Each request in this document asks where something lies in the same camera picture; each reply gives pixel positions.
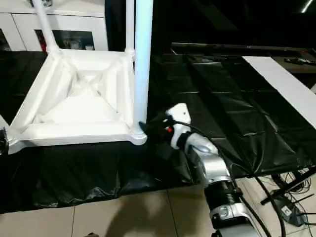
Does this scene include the tangled black floor cables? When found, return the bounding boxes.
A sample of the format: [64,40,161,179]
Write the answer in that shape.
[270,169,316,237]

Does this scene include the white glass-door cabinet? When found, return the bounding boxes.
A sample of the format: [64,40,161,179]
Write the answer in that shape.
[0,0,109,52]

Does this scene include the dark long bar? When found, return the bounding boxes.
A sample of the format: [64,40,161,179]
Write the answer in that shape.
[171,42,316,54]

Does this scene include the white flat board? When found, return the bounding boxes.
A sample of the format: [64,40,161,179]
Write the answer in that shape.
[241,56,316,130]

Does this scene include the white plastic table leg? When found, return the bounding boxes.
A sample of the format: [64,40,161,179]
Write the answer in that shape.
[32,0,62,54]
[0,115,11,135]
[132,0,154,136]
[125,0,136,54]

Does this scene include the black table mat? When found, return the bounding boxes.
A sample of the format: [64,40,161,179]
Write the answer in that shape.
[0,49,316,214]

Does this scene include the grey floor power box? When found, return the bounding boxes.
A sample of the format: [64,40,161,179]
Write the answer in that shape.
[273,197,308,228]

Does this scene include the white plastic table top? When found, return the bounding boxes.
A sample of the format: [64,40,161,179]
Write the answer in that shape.
[7,48,149,155]

